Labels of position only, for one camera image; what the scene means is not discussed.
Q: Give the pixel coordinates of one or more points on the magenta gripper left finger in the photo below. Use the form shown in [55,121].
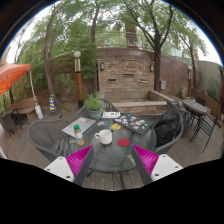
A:
[73,168]

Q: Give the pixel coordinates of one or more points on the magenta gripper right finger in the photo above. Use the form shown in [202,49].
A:
[153,167]

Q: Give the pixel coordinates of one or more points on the plastic bottle green cap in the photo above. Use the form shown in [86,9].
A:
[78,135]

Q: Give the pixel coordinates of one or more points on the round red coaster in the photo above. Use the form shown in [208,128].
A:
[123,142]

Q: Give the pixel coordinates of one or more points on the grey wicker chair left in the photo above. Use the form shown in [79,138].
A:
[49,139]

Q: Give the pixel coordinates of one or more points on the white ceramic mug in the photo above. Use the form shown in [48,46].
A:
[104,136]

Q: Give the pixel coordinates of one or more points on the silver laptop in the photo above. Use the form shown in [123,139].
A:
[84,124]

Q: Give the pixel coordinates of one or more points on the round glass patio table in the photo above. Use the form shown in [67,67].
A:
[112,158]

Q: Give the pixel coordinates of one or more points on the black laptop with stickers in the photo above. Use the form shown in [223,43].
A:
[134,123]

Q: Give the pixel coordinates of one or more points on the small sticker card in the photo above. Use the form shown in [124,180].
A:
[103,123]

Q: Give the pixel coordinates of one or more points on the yellow card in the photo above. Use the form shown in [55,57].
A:
[116,126]

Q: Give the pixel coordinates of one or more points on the blue yellow striped bollard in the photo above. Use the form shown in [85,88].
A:
[52,106]

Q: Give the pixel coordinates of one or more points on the white book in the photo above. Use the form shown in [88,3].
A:
[111,115]

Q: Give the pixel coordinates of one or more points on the grey wicker chair right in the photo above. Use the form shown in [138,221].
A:
[164,148]

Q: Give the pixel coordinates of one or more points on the potted green plant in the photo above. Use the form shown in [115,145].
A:
[93,105]

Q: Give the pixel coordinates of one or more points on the black folding chair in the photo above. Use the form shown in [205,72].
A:
[207,125]

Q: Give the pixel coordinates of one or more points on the white umbrella base pole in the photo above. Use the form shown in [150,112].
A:
[37,106]

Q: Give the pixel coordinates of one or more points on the round dark side table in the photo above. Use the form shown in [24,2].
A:
[195,109]

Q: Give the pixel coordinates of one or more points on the wooden bench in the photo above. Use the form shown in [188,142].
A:
[25,107]

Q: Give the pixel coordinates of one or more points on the dark chair far left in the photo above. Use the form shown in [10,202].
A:
[10,121]

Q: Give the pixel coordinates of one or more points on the orange patio umbrella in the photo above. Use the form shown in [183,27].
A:
[10,73]

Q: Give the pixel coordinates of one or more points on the wooden lamp post globe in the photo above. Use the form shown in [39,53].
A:
[78,78]

